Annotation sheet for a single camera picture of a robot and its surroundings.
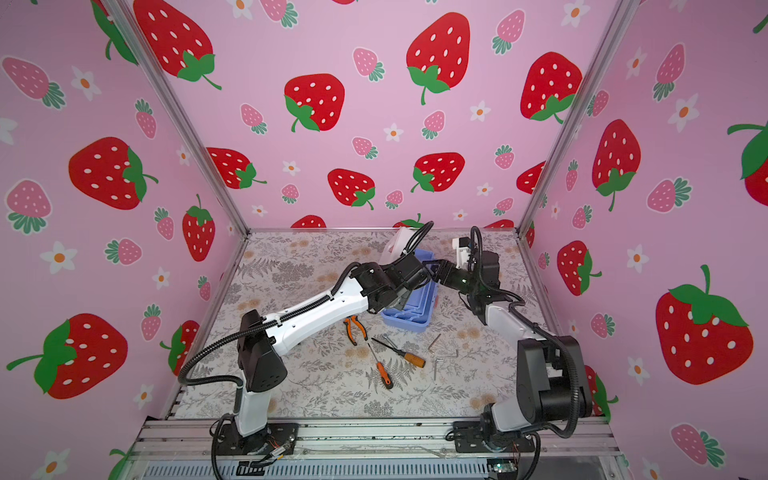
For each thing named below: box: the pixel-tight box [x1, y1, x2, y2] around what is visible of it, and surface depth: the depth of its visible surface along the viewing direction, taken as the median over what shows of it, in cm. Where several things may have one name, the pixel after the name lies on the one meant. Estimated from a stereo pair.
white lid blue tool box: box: [380, 228, 440, 332], surface depth 66 cm
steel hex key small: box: [434, 349, 459, 381], surface depth 90 cm
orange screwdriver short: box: [371, 337, 426, 368], surface depth 88 cm
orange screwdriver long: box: [367, 342, 393, 389], surface depth 85 cm
